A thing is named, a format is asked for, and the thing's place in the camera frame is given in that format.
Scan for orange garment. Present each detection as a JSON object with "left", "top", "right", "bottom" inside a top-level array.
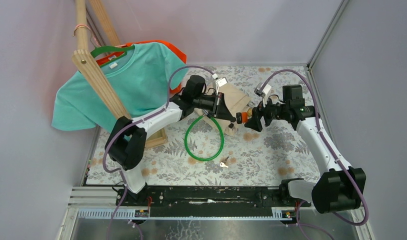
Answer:
[{"left": 101, "top": 41, "right": 186, "bottom": 97}]

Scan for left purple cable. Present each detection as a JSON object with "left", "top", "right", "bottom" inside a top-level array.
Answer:
[{"left": 102, "top": 65, "right": 218, "bottom": 240}]

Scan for green cable lock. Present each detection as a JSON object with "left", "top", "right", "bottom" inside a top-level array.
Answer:
[{"left": 184, "top": 114, "right": 225, "bottom": 163}]

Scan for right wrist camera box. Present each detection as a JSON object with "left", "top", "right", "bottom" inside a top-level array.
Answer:
[{"left": 254, "top": 82, "right": 272, "bottom": 98}]

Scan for floral table mat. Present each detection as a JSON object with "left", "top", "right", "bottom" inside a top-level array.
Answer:
[{"left": 83, "top": 66, "right": 320, "bottom": 186}]

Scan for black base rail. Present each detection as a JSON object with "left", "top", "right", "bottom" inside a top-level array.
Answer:
[{"left": 115, "top": 185, "right": 301, "bottom": 219}]

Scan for purple cable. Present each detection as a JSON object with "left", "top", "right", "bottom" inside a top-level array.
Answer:
[
  {"left": 102, "top": 65, "right": 218, "bottom": 240},
  {"left": 258, "top": 68, "right": 370, "bottom": 240}
]

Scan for folded beige cloth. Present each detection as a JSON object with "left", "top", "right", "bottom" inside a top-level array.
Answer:
[{"left": 215, "top": 83, "right": 252, "bottom": 137}]

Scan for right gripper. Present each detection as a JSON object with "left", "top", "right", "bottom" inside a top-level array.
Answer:
[{"left": 243, "top": 94, "right": 289, "bottom": 133}]

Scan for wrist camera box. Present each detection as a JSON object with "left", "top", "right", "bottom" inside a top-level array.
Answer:
[
  {"left": 254, "top": 82, "right": 272, "bottom": 98},
  {"left": 212, "top": 77, "right": 228, "bottom": 95}
]

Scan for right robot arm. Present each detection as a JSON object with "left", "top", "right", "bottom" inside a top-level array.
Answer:
[{"left": 236, "top": 84, "right": 366, "bottom": 214}]

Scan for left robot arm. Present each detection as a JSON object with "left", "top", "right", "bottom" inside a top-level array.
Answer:
[{"left": 104, "top": 75, "right": 236, "bottom": 206}]

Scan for green clothes hanger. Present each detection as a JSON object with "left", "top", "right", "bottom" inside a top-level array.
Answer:
[{"left": 90, "top": 44, "right": 135, "bottom": 67}]

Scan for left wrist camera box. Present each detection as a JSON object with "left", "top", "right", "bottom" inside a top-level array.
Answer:
[{"left": 212, "top": 77, "right": 228, "bottom": 95}]

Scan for teal t-shirt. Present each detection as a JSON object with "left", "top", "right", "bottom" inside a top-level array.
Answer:
[{"left": 51, "top": 42, "right": 187, "bottom": 131}]

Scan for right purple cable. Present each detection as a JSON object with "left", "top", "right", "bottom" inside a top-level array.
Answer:
[{"left": 258, "top": 68, "right": 370, "bottom": 240}]

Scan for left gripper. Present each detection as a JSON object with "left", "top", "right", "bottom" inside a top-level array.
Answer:
[{"left": 191, "top": 90, "right": 233, "bottom": 120}]

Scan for wooden rack frame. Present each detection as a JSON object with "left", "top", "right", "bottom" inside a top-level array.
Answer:
[{"left": 71, "top": 0, "right": 169, "bottom": 150}]

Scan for orange black small lock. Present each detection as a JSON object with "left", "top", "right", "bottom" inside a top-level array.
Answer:
[{"left": 236, "top": 112, "right": 249, "bottom": 124}]

